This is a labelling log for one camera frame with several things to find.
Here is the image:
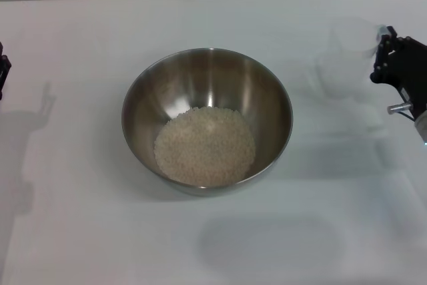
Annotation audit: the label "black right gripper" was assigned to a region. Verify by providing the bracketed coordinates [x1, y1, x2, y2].
[369, 25, 427, 119]

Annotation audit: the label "clear plastic measuring cup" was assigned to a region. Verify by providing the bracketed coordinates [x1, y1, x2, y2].
[315, 17, 388, 101]

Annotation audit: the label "stainless steel mixing bowl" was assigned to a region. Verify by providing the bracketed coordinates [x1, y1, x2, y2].
[121, 47, 294, 198]

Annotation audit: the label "white rice grains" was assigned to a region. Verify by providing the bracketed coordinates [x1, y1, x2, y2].
[153, 106, 257, 188]

